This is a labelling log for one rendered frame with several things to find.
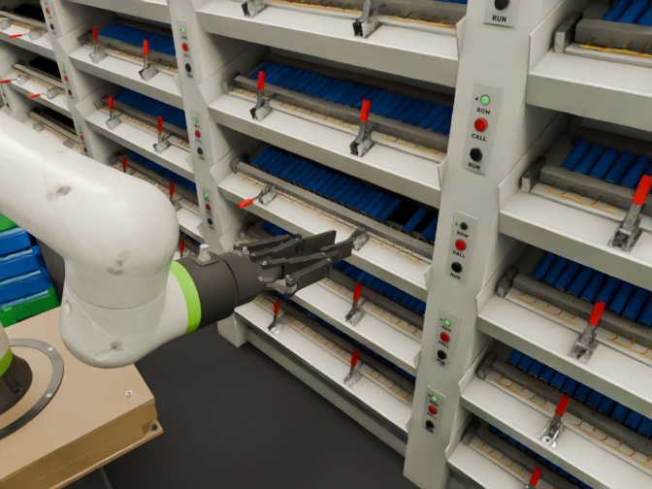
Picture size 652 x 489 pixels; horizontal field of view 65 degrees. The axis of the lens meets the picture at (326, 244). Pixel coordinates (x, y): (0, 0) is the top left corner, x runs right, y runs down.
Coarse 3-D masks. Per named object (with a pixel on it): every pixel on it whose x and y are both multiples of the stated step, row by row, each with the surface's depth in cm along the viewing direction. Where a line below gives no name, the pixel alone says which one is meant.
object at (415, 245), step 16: (240, 176) 123; (256, 176) 119; (272, 176) 117; (288, 192) 114; (304, 192) 111; (320, 208) 108; (336, 208) 105; (368, 224) 100; (400, 240) 96; (416, 240) 95; (432, 256) 92
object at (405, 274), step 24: (240, 144) 125; (264, 144) 131; (216, 168) 122; (240, 192) 120; (384, 192) 108; (264, 216) 118; (288, 216) 111; (312, 216) 109; (336, 240) 103; (360, 264) 101; (384, 264) 96; (408, 264) 94; (408, 288) 94
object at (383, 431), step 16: (256, 336) 151; (272, 352) 148; (288, 368) 145; (304, 368) 140; (320, 384) 137; (336, 400) 134; (352, 400) 131; (352, 416) 132; (368, 416) 127; (384, 432) 125; (400, 448) 123; (464, 480) 112
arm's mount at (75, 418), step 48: (48, 336) 103; (48, 384) 93; (96, 384) 93; (144, 384) 93; (0, 432) 85; (48, 432) 85; (96, 432) 86; (144, 432) 93; (0, 480) 78; (48, 480) 84
